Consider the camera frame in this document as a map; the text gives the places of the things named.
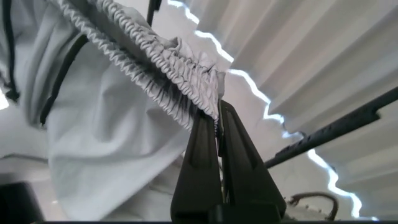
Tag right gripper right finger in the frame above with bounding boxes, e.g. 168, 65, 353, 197
218, 99, 287, 222

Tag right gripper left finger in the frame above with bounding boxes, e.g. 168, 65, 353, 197
170, 109, 223, 222

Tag pale grey trousers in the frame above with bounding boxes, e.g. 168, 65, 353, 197
0, 0, 226, 222

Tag white laundry basket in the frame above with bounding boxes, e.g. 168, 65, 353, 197
287, 192, 340, 222

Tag black clothes rack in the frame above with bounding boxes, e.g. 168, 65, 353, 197
146, 0, 398, 169

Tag white curtain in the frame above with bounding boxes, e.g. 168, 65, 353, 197
183, 0, 398, 218

